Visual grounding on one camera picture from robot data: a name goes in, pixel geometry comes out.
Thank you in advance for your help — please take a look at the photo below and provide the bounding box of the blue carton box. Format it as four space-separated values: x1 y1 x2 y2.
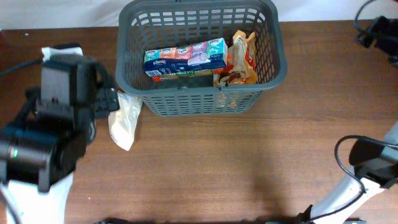
143 38 228 77

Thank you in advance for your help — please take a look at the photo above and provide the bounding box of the orange snack bag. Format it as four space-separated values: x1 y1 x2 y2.
213 30 258 88

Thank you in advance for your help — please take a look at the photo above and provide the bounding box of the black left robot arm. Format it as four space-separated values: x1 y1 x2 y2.
1 54 119 223

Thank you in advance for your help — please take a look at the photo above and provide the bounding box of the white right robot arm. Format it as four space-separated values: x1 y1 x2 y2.
295 124 397 223

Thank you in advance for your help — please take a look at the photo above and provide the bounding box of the grey plastic basket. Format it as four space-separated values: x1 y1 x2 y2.
116 0 287 116

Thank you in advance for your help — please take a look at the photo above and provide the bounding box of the white plastic bag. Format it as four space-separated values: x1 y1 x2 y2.
108 91 143 151

